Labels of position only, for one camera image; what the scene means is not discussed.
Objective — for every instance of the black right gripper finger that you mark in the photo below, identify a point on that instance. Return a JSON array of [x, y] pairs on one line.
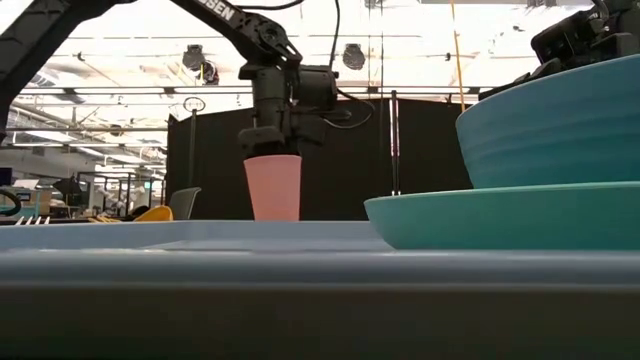
[[530, 77]]

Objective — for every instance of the pink plastic cup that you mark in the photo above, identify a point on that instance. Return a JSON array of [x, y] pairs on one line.
[[274, 190]]

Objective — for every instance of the blue bowl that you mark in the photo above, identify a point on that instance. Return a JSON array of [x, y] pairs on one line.
[[555, 135]]

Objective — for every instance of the green plate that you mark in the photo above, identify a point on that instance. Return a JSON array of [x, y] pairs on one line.
[[500, 220]]

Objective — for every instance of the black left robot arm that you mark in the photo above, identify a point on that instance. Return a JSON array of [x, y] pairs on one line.
[[235, 20]]

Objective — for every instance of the light blue tray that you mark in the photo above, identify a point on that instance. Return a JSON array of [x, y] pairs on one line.
[[200, 270]]

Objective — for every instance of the black partition screen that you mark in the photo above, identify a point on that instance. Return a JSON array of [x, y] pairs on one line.
[[350, 175]]

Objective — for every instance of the round sign stand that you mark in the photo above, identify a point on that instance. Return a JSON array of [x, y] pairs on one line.
[[193, 150]]

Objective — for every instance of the black ceiling spotlight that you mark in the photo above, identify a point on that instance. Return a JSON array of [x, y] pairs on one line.
[[353, 57], [197, 60]]

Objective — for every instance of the grey chair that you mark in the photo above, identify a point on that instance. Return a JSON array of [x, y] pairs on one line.
[[184, 205]]

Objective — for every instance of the thin metal pole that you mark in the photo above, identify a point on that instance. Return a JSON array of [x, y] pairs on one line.
[[394, 150]]

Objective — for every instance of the yellow rounded object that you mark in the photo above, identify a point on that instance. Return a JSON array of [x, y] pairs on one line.
[[156, 215]]

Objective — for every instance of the black metal rack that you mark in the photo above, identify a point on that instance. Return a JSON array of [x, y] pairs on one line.
[[129, 192]]

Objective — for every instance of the fork with yellow tines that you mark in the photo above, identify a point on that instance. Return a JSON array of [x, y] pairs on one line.
[[105, 219]]

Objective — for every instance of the black curved tube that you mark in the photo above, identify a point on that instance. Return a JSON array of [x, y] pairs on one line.
[[15, 202]]

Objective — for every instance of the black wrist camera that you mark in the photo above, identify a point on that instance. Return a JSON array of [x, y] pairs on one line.
[[565, 37], [318, 89]]

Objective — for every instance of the overhead metal rail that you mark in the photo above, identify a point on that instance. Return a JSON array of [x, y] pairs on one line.
[[125, 90]]

